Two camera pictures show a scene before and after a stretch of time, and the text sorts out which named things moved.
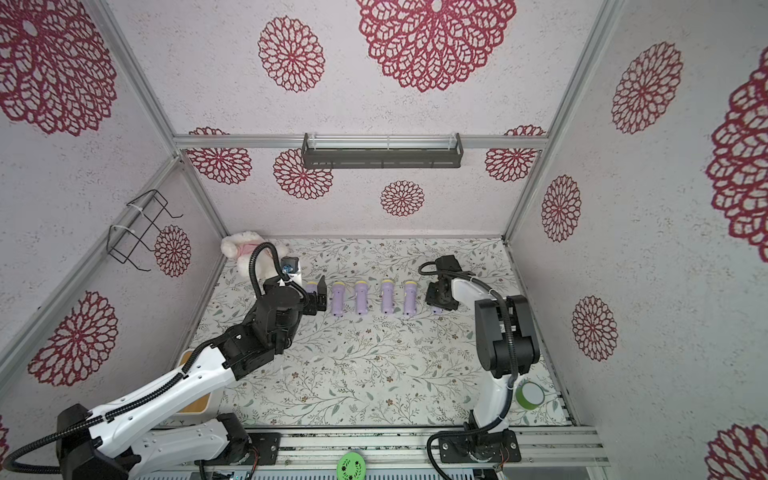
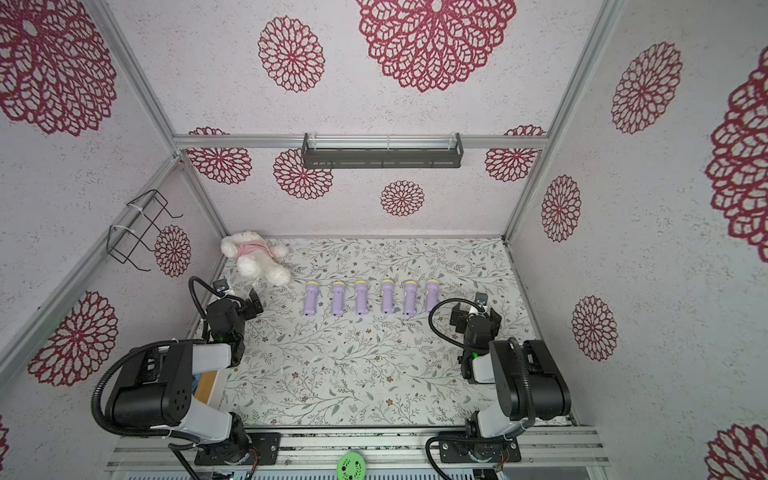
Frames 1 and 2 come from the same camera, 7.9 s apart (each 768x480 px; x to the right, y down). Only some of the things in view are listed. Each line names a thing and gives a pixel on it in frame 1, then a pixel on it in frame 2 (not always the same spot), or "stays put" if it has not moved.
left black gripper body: (308, 306) → (241, 326)
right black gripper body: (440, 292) → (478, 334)
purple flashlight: (387, 296) stays put
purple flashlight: (410, 298) stays put
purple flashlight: (361, 289) stays put
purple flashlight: (338, 298) stays put
